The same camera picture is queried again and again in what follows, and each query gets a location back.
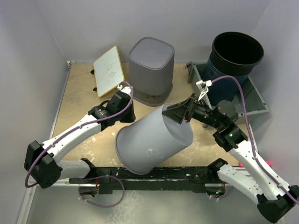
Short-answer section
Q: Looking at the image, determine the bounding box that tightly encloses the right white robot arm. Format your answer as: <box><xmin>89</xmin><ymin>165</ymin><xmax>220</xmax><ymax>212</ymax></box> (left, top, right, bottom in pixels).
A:
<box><xmin>162</xmin><ymin>94</ymin><xmax>299</xmax><ymax>224</ymax></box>

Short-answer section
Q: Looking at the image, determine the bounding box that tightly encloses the pink tape marker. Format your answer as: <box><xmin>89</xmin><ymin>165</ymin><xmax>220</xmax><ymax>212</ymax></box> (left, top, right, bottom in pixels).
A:
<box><xmin>238</xmin><ymin>161</ymin><xmax>271</xmax><ymax>168</ymax></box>

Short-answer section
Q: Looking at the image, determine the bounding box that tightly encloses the small whiteboard wooden frame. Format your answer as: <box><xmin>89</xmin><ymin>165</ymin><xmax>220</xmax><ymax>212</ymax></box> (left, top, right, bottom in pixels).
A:
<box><xmin>91</xmin><ymin>46</ymin><xmax>124</xmax><ymax>98</ymax></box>

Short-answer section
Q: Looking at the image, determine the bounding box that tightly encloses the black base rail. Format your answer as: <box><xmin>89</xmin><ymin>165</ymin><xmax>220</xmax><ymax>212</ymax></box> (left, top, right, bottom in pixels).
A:
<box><xmin>69</xmin><ymin>158</ymin><xmax>228</xmax><ymax>194</ymax></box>

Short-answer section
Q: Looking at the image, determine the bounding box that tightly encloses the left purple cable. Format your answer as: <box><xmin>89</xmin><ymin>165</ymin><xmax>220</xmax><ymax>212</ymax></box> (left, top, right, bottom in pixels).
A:
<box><xmin>24</xmin><ymin>81</ymin><xmax>134</xmax><ymax>189</ymax></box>

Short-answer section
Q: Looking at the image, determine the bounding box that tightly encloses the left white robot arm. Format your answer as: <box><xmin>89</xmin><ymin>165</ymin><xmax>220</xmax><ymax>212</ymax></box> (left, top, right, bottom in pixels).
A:
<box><xmin>24</xmin><ymin>87</ymin><xmax>135</xmax><ymax>189</ymax></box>

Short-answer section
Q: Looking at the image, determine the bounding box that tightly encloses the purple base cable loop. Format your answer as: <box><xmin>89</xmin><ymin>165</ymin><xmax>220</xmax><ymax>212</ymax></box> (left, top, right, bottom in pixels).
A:
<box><xmin>78</xmin><ymin>175</ymin><xmax>126</xmax><ymax>209</ymax></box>

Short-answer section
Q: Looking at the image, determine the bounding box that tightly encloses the dark blue round bin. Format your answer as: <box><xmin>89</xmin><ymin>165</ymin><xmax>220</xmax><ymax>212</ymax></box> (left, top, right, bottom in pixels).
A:
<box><xmin>201</xmin><ymin>32</ymin><xmax>264</xmax><ymax>106</ymax></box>

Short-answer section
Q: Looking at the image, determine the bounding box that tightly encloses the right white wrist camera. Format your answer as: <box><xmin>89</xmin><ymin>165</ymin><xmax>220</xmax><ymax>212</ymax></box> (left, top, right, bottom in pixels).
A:
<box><xmin>196</xmin><ymin>80</ymin><xmax>213</xmax><ymax>101</ymax></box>

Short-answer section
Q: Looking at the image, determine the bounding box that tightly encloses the grey slotted square bin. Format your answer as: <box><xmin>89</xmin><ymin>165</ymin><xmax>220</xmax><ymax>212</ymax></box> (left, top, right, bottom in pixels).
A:
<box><xmin>128</xmin><ymin>37</ymin><xmax>175</xmax><ymax>107</ymax></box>

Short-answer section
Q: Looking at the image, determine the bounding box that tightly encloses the grey plastic crate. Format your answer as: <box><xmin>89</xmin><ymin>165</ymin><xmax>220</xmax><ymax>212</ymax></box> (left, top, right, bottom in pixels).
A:
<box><xmin>185</xmin><ymin>61</ymin><xmax>269</xmax><ymax>124</ymax></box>

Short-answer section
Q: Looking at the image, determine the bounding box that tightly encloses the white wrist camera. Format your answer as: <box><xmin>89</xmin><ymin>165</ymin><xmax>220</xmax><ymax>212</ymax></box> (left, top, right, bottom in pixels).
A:
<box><xmin>117</xmin><ymin>81</ymin><xmax>133</xmax><ymax>96</ymax></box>
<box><xmin>196</xmin><ymin>80</ymin><xmax>213</xmax><ymax>101</ymax></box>

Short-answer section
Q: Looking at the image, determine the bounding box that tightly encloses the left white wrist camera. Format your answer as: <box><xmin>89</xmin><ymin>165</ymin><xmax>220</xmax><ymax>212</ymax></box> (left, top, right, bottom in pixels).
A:
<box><xmin>117</xmin><ymin>81</ymin><xmax>133</xmax><ymax>96</ymax></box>

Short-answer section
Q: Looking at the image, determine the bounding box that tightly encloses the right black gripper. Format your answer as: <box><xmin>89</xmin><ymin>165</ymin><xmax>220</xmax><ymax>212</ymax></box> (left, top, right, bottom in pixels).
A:
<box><xmin>162</xmin><ymin>93</ymin><xmax>222</xmax><ymax>129</ymax></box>

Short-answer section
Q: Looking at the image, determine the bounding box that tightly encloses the smooth lavender round bin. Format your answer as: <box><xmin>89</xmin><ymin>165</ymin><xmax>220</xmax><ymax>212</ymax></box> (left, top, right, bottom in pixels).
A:
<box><xmin>115</xmin><ymin>104</ymin><xmax>193</xmax><ymax>175</ymax></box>

